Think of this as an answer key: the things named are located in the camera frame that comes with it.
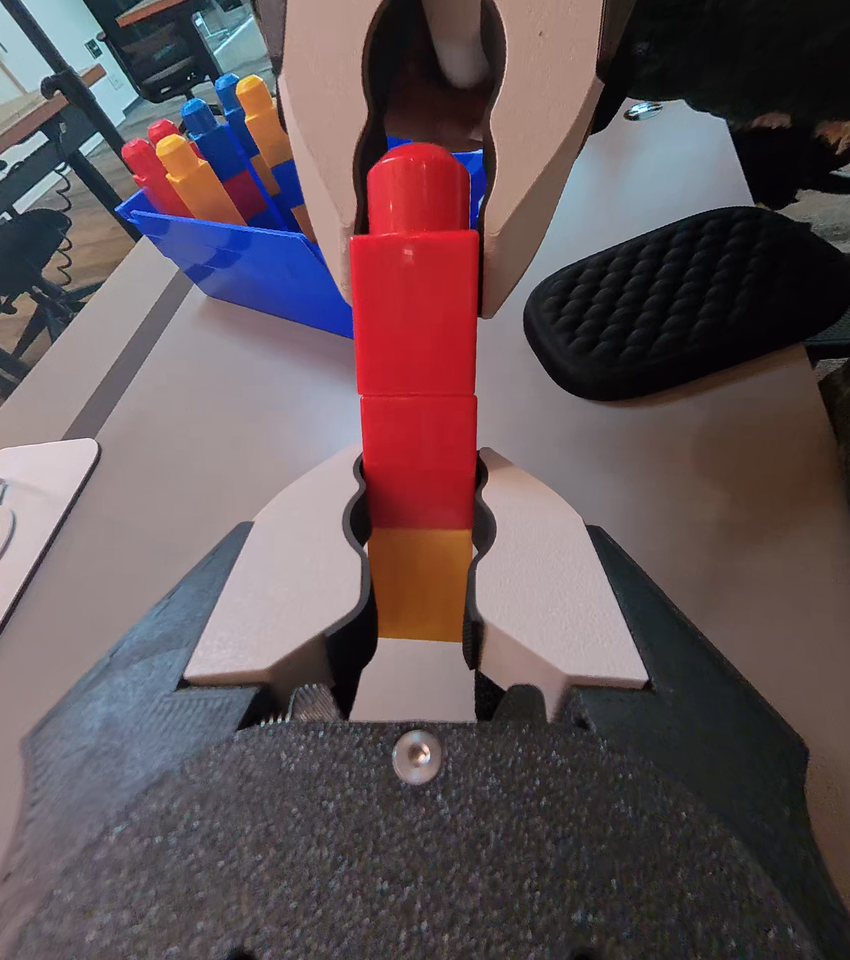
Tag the black textured pad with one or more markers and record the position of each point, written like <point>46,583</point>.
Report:
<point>695,300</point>

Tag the black office chair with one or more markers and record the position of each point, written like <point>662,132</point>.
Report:
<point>158,52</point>
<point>12,240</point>

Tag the cluster of mega block towers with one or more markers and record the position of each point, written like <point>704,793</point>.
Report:
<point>199,172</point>

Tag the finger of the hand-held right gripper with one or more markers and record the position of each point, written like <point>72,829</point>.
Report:
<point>320,112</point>
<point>545,97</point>

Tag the blue plastic bin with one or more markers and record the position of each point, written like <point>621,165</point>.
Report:
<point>244,270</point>

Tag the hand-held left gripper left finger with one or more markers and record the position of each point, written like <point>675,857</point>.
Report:
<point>282,600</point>

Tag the yellow mega block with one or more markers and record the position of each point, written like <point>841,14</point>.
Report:
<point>421,585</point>

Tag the black tripod pole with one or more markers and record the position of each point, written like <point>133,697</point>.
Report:
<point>72,112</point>

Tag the person's right forearm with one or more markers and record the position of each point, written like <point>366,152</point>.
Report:
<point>732,52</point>

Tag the red mega block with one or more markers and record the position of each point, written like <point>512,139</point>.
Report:
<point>417,465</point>
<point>413,315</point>

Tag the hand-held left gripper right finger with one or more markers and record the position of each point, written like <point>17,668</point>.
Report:
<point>560,600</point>

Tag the silver table grommet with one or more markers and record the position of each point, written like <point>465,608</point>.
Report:
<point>642,111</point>

